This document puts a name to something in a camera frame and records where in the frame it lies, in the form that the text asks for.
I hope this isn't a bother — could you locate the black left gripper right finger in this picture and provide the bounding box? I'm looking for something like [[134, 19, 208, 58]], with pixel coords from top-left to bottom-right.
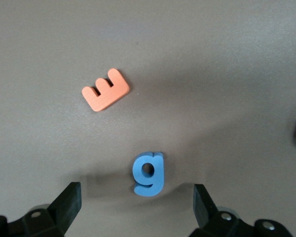
[[187, 184, 293, 237]]

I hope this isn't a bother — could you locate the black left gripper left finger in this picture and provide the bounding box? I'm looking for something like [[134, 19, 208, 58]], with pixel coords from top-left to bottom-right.
[[0, 182, 83, 237]]

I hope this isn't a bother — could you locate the blue foam lowercase g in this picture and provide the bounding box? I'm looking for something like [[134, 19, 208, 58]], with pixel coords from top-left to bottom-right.
[[132, 151, 165, 198]]

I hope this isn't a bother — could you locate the orange foam letter E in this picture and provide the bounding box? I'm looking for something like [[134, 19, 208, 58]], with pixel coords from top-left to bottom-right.
[[81, 68, 131, 113]]

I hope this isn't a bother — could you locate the brown table mat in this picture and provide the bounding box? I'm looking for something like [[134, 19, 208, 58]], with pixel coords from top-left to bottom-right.
[[0, 0, 296, 237]]

